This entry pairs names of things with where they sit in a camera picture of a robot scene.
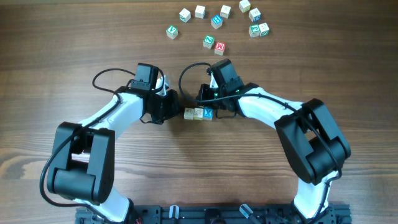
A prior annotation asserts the blue letter X block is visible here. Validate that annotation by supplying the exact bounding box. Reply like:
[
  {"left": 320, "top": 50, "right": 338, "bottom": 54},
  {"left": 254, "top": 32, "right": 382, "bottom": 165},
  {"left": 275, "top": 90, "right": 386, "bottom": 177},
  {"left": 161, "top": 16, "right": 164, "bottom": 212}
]
[{"left": 203, "top": 108, "right": 213, "bottom": 120}]

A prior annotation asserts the plain block with red drawing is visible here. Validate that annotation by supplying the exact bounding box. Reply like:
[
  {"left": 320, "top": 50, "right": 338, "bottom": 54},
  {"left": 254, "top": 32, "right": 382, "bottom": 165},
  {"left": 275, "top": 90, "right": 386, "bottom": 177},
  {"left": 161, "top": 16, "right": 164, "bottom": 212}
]
[{"left": 183, "top": 108, "right": 195, "bottom": 120}]

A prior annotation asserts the plain block with yellow side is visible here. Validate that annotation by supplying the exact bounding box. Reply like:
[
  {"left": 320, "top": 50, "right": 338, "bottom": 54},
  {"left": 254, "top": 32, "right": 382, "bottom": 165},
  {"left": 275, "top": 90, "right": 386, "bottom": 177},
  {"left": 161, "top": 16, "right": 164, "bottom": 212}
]
[{"left": 193, "top": 108, "right": 204, "bottom": 120}]

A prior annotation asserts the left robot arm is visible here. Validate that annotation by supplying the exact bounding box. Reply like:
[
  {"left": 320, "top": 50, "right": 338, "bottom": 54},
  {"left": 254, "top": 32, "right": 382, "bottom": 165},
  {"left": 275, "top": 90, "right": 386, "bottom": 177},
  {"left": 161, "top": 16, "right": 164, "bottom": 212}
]
[{"left": 39, "top": 63, "right": 180, "bottom": 223}]

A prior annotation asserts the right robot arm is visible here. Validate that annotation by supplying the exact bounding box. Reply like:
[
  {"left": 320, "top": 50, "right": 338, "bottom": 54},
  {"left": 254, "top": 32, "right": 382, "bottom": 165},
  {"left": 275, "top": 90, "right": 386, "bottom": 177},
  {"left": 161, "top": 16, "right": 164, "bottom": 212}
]
[{"left": 196, "top": 59, "right": 351, "bottom": 223}]

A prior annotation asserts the red letter M block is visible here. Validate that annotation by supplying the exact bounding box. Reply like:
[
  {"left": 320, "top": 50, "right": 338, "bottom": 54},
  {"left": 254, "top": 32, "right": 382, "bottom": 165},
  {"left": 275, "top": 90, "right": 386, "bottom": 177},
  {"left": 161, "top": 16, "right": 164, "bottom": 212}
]
[{"left": 215, "top": 42, "right": 226, "bottom": 55}]

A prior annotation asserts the green letter Z block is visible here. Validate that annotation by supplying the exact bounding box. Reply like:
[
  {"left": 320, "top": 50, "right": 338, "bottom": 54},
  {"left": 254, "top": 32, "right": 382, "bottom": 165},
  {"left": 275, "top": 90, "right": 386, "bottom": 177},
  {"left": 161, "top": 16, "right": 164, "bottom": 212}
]
[{"left": 203, "top": 35, "right": 215, "bottom": 49}]

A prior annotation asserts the green letter J block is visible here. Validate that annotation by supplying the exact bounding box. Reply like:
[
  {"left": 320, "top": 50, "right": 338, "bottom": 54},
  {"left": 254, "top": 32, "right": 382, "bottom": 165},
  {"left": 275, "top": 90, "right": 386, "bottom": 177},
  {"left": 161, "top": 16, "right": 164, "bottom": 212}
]
[{"left": 249, "top": 24, "right": 261, "bottom": 38}]

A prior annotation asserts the green letter V block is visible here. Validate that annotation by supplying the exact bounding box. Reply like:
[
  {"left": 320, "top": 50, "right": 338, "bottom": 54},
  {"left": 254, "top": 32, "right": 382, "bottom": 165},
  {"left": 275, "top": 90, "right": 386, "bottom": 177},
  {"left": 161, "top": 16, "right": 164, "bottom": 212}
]
[{"left": 166, "top": 25, "right": 178, "bottom": 39}]

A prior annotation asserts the blue letter H block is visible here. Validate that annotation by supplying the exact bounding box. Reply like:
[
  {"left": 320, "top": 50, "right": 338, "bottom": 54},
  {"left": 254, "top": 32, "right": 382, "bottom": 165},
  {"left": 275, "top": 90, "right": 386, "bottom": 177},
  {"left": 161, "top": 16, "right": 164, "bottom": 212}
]
[{"left": 211, "top": 15, "right": 223, "bottom": 29}]

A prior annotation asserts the block with green drawing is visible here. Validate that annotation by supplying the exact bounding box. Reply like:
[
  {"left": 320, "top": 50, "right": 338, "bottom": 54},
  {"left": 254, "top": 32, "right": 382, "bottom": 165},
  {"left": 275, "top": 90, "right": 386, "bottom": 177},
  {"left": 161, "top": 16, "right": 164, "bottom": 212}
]
[{"left": 259, "top": 22, "right": 270, "bottom": 37}]

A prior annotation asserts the plain block with green side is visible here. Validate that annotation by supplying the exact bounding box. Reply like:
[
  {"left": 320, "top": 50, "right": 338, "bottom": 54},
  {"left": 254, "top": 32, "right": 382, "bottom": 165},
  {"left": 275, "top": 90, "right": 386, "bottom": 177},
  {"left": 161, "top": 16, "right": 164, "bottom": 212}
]
[{"left": 220, "top": 5, "right": 231, "bottom": 19}]

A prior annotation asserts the block with blue side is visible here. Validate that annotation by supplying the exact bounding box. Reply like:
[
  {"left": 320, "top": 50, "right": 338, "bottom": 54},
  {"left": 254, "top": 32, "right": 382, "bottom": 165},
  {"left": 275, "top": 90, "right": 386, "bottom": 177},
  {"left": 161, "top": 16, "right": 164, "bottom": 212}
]
[{"left": 249, "top": 8, "right": 261, "bottom": 22}]

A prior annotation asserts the plain wooden block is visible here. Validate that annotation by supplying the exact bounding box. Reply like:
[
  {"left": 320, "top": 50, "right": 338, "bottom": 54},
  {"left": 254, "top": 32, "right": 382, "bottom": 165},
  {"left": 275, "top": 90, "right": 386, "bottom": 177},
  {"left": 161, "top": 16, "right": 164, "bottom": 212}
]
[{"left": 195, "top": 5, "right": 205, "bottom": 19}]

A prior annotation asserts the left black cable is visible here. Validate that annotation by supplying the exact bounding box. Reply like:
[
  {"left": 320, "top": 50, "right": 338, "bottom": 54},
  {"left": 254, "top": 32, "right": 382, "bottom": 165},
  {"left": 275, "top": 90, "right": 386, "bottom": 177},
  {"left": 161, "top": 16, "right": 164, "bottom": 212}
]
[{"left": 39, "top": 68, "right": 136, "bottom": 218}]

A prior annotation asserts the black cable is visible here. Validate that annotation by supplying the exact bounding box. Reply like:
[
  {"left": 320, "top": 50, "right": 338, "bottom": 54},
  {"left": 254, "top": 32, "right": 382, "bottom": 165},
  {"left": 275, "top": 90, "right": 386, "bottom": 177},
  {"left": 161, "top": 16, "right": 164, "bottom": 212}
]
[
  {"left": 178, "top": 62, "right": 343, "bottom": 223},
  {"left": 39, "top": 68, "right": 136, "bottom": 218}
]

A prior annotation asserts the right black cable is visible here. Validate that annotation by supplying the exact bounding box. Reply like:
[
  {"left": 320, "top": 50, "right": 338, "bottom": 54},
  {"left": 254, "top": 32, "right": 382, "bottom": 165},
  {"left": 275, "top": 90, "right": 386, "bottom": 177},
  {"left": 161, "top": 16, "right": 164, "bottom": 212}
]
[{"left": 178, "top": 62, "right": 343, "bottom": 223}]

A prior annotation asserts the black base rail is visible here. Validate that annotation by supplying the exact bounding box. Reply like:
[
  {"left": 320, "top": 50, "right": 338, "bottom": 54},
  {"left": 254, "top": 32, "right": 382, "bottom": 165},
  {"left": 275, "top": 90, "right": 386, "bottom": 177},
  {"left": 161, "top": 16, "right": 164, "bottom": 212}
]
[{"left": 75, "top": 203, "right": 352, "bottom": 224}]

